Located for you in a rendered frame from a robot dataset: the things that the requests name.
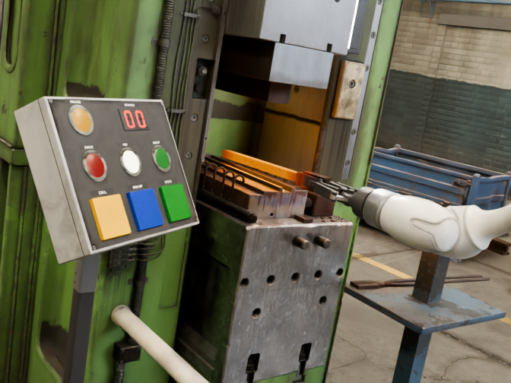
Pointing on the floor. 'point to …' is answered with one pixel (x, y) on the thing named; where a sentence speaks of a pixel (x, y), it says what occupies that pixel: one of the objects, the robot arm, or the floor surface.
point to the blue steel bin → (437, 179)
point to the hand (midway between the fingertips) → (315, 182)
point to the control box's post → (80, 318)
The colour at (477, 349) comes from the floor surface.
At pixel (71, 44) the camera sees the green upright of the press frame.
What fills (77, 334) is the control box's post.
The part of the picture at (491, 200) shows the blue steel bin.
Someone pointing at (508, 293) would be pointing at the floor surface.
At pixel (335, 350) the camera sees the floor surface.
